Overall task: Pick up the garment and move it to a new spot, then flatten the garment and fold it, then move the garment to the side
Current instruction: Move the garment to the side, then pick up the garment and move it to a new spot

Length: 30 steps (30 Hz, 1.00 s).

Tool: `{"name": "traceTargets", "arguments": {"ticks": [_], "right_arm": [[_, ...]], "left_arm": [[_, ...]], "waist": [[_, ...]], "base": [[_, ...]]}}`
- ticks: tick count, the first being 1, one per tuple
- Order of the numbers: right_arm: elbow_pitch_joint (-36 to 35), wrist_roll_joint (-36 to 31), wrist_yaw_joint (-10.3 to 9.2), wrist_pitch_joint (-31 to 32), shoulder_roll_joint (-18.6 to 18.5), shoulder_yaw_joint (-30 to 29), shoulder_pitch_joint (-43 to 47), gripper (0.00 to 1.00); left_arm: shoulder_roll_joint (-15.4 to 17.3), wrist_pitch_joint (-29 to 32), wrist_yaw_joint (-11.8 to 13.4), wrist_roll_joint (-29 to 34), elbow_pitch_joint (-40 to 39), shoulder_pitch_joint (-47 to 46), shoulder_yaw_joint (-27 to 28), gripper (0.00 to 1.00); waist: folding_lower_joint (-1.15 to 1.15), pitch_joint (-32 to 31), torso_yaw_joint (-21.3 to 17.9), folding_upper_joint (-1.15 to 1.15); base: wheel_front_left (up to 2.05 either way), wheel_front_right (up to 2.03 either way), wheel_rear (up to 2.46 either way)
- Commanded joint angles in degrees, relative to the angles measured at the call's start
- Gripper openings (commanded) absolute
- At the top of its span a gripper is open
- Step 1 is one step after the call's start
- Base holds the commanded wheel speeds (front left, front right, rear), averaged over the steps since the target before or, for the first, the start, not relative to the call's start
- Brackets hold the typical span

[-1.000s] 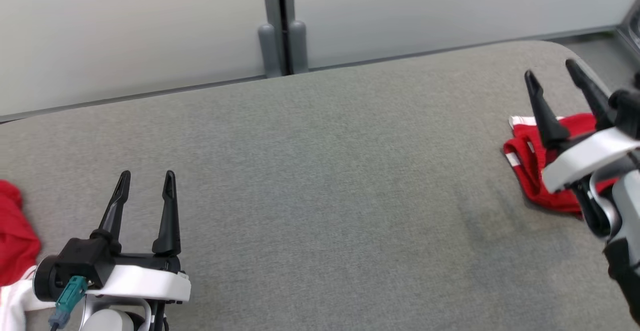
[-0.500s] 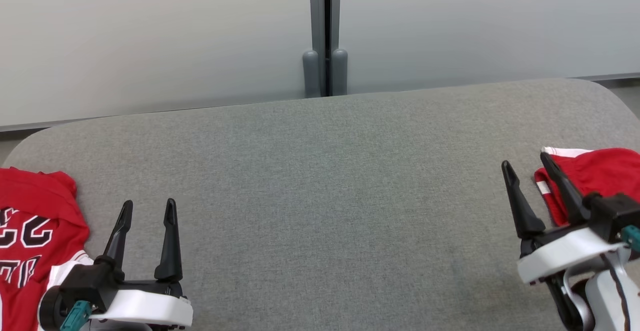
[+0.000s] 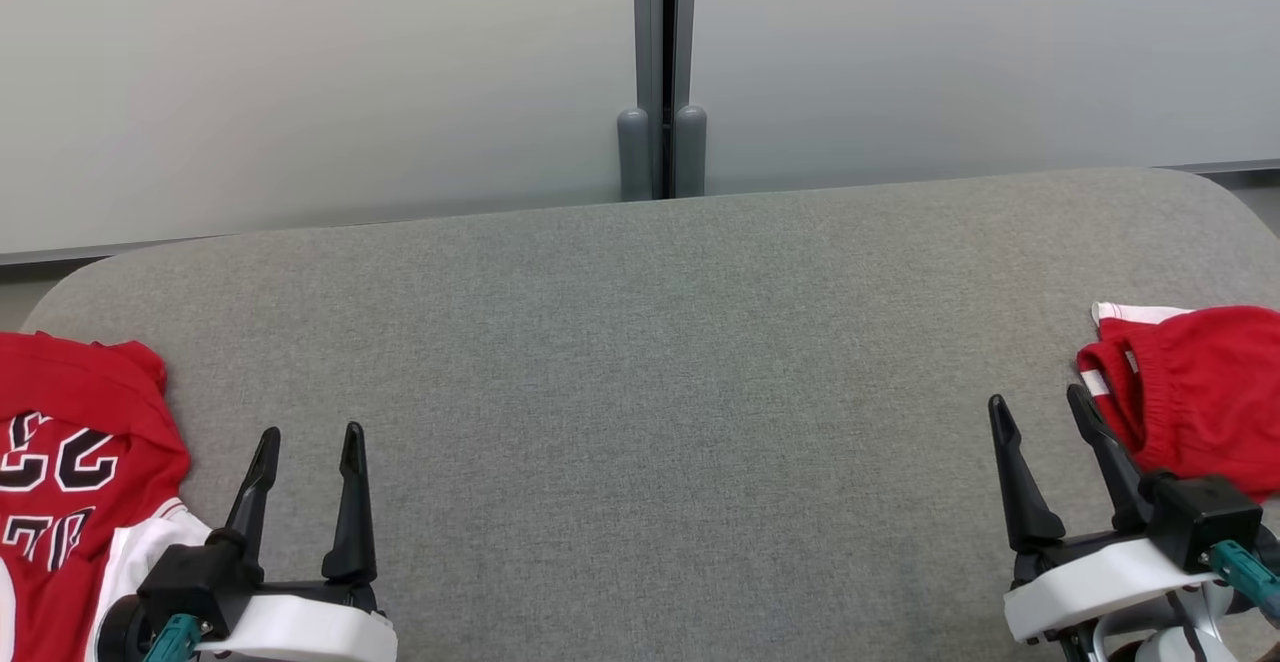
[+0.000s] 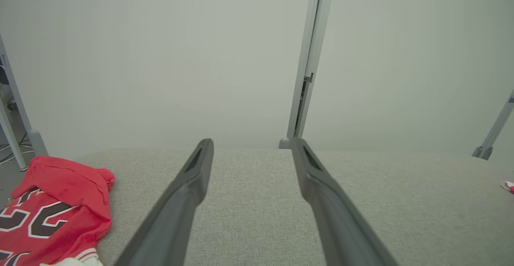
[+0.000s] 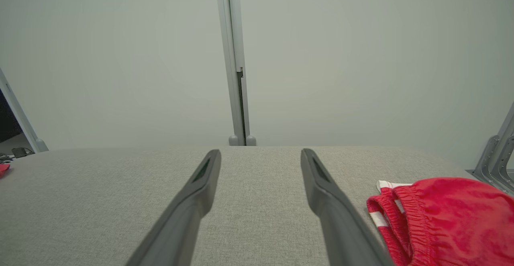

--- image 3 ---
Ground red and white jersey shirt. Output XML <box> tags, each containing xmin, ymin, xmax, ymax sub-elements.
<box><xmin>0</xmin><ymin>332</ymin><xmax>213</xmax><ymax>662</ymax></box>

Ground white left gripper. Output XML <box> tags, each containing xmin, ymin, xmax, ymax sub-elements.
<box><xmin>195</xmin><ymin>422</ymin><xmax>399</xmax><ymax>662</ymax></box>

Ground grey rounded post cap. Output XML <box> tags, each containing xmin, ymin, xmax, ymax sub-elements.
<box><xmin>674</xmin><ymin>105</ymin><xmax>708</xmax><ymax>199</ymax></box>
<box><xmin>617</xmin><ymin>108</ymin><xmax>653</xmax><ymax>203</ymax></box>

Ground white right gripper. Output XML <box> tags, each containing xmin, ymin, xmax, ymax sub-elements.
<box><xmin>988</xmin><ymin>384</ymin><xmax>1243</xmax><ymax>645</ymax></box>

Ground red Bulls 23 shorts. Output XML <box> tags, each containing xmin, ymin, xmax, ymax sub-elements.
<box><xmin>1076</xmin><ymin>302</ymin><xmax>1280</xmax><ymax>503</ymax></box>

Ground grey partition post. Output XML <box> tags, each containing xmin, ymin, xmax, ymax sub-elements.
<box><xmin>632</xmin><ymin>0</ymin><xmax>698</xmax><ymax>201</ymax></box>

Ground teal right camera cable plug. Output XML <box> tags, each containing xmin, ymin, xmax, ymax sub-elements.
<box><xmin>1205</xmin><ymin>540</ymin><xmax>1280</xmax><ymax>625</ymax></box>

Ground teal camera cable plug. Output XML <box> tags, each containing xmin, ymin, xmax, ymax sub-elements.
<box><xmin>143</xmin><ymin>614</ymin><xmax>204</xmax><ymax>662</ymax></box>
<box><xmin>1205</xmin><ymin>540</ymin><xmax>1280</xmax><ymax>625</ymax></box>

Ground teal left camera cable plug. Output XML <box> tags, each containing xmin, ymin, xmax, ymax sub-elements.
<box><xmin>143</xmin><ymin>614</ymin><xmax>204</xmax><ymax>662</ymax></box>

